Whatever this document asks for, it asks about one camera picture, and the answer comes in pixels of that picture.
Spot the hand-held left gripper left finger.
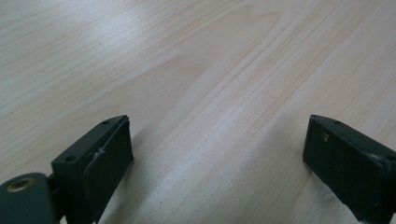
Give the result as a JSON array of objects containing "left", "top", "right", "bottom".
[{"left": 50, "top": 115, "right": 134, "bottom": 224}]

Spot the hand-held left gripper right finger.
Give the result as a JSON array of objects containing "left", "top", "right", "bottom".
[{"left": 302, "top": 114, "right": 396, "bottom": 224}]

